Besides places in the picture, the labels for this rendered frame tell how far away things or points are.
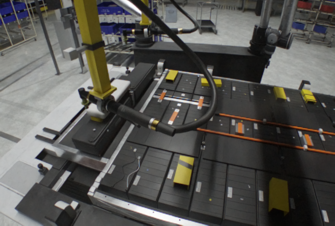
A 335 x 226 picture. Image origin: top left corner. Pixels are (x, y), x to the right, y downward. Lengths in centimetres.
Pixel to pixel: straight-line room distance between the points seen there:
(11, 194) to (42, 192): 22
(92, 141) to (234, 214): 73
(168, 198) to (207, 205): 17
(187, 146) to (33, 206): 87
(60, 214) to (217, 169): 74
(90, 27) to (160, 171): 70
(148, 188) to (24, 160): 90
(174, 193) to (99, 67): 62
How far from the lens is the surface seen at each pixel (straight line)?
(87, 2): 67
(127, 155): 106
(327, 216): 111
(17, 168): 151
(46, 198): 122
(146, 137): 112
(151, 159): 103
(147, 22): 144
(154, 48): 255
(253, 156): 111
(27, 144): 163
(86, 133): 109
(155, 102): 136
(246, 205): 96
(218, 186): 97
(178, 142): 109
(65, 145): 124
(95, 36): 69
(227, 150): 109
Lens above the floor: 183
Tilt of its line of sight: 37 degrees down
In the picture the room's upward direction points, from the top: straight up
